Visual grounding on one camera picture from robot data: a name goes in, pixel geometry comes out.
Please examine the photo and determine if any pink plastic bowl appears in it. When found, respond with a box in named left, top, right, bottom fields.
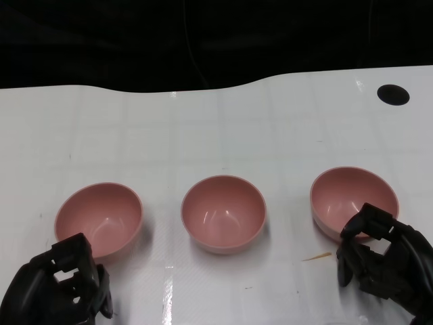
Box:
left=309, top=166, right=400, bottom=245
left=180, top=175, right=267, bottom=255
left=53, top=182, right=144, bottom=265

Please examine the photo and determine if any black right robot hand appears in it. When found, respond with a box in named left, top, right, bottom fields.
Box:
left=336, top=202, right=433, bottom=325

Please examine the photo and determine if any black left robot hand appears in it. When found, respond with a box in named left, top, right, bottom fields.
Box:
left=0, top=232, right=114, bottom=325

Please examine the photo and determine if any black round table grommet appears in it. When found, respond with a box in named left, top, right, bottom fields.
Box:
left=377, top=84, right=411, bottom=106

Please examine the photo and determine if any thin wooden sliver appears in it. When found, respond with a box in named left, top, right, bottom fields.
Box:
left=301, top=251, right=332, bottom=262

